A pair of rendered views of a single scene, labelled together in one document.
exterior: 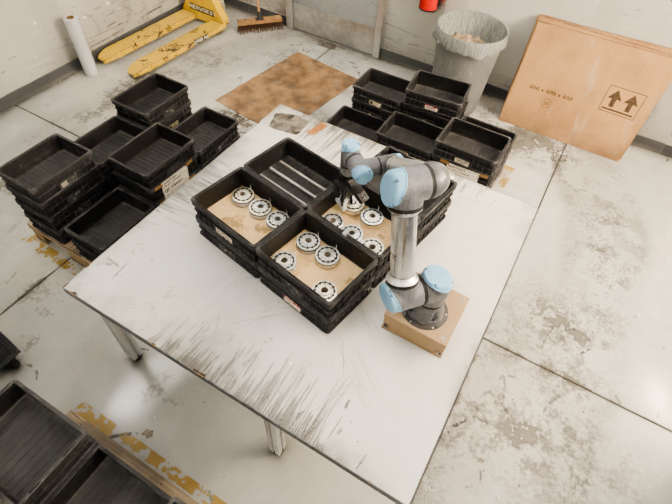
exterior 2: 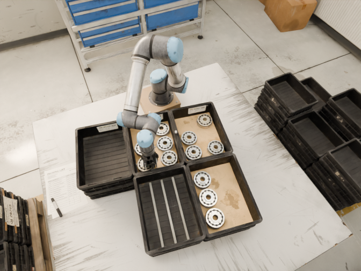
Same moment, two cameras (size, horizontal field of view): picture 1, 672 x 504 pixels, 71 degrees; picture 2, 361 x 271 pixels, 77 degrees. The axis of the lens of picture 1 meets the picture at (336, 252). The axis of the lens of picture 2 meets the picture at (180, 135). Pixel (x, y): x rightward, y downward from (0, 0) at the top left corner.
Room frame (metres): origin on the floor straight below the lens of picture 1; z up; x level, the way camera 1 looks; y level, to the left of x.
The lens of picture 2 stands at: (1.83, 0.44, 2.12)
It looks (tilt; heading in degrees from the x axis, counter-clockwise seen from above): 59 degrees down; 217
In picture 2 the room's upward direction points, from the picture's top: 2 degrees clockwise
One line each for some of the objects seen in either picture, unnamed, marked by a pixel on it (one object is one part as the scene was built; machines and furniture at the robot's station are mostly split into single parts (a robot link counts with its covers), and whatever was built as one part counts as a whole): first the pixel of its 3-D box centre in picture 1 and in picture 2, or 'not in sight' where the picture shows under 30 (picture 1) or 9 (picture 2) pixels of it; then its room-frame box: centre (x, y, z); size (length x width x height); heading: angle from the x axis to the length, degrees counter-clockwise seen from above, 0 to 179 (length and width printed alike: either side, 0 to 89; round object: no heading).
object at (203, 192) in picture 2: (260, 207); (208, 197); (1.44, 0.35, 0.86); 0.10 x 0.10 x 0.01
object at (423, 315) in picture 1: (427, 302); (160, 92); (1.02, -0.37, 0.85); 0.15 x 0.15 x 0.10
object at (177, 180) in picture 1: (177, 183); not in sight; (2.01, 0.98, 0.41); 0.31 x 0.02 x 0.16; 153
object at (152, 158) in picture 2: (346, 181); (149, 157); (1.50, -0.02, 1.00); 0.09 x 0.08 x 0.12; 47
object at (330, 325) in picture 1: (316, 278); not in sight; (1.15, 0.07, 0.76); 0.40 x 0.30 x 0.12; 53
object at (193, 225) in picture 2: (296, 179); (167, 207); (1.63, 0.21, 0.87); 0.40 x 0.30 x 0.11; 53
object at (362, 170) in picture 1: (363, 168); (149, 124); (1.41, -0.08, 1.15); 0.11 x 0.11 x 0.08; 24
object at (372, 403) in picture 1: (322, 286); (173, 188); (1.40, 0.06, 0.35); 1.60 x 1.60 x 0.70; 63
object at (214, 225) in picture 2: (242, 194); (215, 217); (1.51, 0.44, 0.86); 0.10 x 0.10 x 0.01
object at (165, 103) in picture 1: (158, 121); not in sight; (2.63, 1.28, 0.37); 0.40 x 0.30 x 0.45; 153
